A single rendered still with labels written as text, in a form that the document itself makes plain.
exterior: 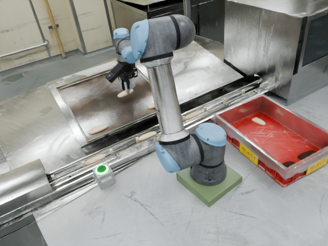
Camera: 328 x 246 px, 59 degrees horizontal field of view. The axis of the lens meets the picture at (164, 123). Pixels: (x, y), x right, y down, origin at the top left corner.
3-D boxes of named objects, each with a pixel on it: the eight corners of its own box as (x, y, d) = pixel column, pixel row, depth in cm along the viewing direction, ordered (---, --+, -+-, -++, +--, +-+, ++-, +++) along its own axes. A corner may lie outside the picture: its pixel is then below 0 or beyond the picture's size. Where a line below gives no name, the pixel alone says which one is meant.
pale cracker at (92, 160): (86, 167, 132) (86, 165, 131) (84, 162, 134) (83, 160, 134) (106, 157, 135) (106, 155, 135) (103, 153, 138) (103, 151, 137)
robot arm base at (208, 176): (233, 172, 120) (236, 154, 114) (210, 192, 112) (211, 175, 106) (206, 153, 129) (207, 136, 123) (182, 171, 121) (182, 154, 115)
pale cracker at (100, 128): (90, 135, 143) (90, 134, 142) (87, 131, 145) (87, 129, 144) (109, 128, 147) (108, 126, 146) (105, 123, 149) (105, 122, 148)
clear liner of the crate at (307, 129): (283, 191, 113) (287, 173, 107) (210, 129, 149) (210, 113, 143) (341, 157, 124) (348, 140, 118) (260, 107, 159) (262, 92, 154)
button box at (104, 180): (102, 196, 125) (95, 179, 118) (95, 185, 131) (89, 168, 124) (119, 188, 128) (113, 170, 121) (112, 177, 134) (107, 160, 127)
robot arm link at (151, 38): (206, 167, 104) (176, 10, 92) (169, 181, 100) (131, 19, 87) (192, 158, 116) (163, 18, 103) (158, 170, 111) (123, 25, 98)
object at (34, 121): (89, 309, 162) (36, 221, 114) (27, 190, 240) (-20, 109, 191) (280, 154, 243) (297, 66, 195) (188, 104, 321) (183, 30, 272)
